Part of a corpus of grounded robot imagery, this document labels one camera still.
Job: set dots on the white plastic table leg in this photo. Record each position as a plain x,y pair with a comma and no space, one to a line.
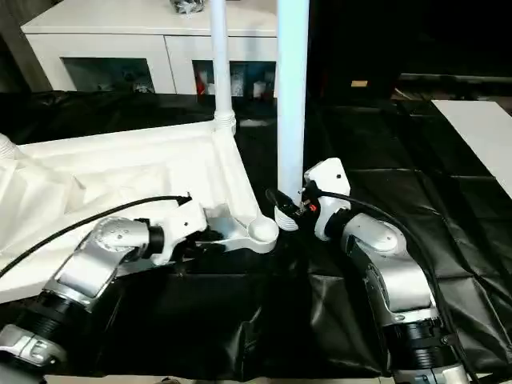
292,100
8,148
222,60

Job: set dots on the white plastic table top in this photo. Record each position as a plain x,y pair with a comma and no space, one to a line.
100,180

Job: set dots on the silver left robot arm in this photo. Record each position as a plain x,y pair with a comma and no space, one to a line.
92,264

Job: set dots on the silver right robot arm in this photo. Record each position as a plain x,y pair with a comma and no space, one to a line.
384,260

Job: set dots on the black work mat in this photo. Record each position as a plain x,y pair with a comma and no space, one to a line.
240,320

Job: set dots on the small white cup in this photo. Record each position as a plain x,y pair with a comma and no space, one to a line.
259,87
238,82

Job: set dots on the small tan label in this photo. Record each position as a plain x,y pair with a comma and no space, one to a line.
359,83

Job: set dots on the white flat board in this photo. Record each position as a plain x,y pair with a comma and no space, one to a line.
480,136

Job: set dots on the white cabinet with glass doors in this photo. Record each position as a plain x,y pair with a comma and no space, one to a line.
100,44

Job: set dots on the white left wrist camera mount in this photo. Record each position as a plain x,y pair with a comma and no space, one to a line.
180,224

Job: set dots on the black metal rail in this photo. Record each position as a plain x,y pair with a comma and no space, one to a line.
456,78

